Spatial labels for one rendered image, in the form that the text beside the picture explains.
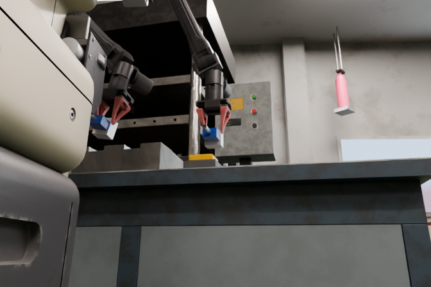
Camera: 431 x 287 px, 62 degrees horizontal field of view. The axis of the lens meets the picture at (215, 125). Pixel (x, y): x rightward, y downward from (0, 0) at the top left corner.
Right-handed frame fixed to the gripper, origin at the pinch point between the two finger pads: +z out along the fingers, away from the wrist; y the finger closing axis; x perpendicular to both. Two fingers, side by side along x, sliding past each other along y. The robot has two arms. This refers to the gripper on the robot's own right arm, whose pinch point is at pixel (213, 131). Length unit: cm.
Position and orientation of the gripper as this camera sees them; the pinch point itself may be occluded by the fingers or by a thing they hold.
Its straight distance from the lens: 108.6
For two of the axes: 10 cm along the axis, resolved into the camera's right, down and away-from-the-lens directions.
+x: -2.3, -3.3, -9.1
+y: -9.7, 0.7, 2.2
